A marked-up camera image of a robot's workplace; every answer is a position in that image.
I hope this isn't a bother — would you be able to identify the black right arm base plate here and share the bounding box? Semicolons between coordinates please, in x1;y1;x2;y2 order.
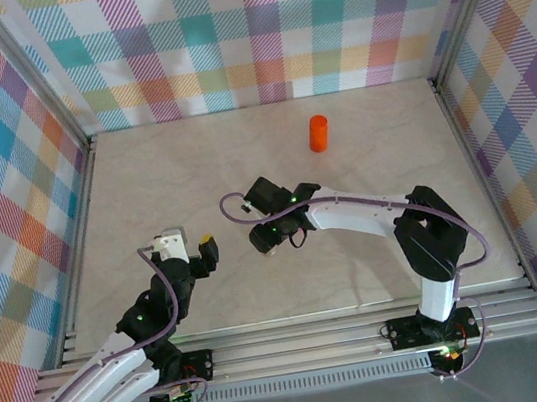
383;303;482;352

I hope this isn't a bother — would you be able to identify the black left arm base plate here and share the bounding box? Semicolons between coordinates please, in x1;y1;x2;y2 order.
167;346;219;389

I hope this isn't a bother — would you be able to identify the orange pill bottle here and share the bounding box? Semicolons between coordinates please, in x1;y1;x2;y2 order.
306;124;332;154

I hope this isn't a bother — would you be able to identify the aluminium side rail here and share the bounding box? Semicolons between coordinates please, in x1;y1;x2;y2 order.
25;133;130;370
429;66;537;303

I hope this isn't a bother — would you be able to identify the aluminium mounting rail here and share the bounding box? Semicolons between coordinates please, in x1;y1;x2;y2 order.
23;279;537;402

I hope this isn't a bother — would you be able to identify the aluminium frame post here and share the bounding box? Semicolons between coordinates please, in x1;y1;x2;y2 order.
0;0;95;157
417;0;533;87

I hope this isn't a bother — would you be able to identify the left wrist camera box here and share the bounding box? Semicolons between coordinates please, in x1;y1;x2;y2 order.
150;225;193;269

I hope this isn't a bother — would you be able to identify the slotted grey cable duct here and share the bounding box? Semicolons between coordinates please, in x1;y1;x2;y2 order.
118;354;438;402

